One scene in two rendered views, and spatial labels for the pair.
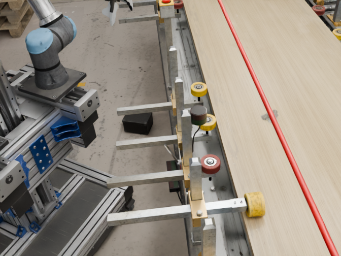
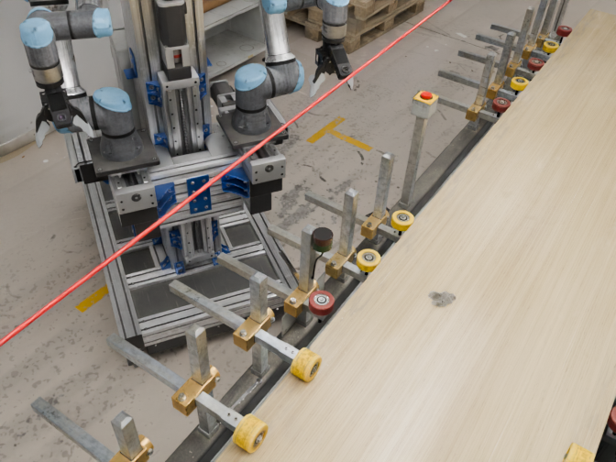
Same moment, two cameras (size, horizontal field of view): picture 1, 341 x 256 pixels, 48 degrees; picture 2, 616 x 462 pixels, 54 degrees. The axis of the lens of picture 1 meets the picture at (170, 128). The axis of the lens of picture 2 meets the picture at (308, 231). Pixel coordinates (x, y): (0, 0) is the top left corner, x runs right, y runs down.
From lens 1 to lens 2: 0.86 m
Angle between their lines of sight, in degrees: 25
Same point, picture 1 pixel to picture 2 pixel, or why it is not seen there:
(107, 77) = (402, 155)
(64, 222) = (210, 282)
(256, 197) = (305, 357)
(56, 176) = (242, 231)
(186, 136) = (303, 255)
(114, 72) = not seen: hidden behind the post
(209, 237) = (191, 344)
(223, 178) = not seen: hidden behind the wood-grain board
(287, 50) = (567, 238)
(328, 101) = (533, 327)
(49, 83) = (241, 126)
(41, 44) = (246, 82)
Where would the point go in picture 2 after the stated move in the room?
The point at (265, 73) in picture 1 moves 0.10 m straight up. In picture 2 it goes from (500, 248) to (507, 227)
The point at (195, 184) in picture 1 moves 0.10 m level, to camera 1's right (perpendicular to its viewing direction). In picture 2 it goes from (254, 302) to (282, 319)
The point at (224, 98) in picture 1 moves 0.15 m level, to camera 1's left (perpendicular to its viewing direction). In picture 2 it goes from (415, 247) to (378, 228)
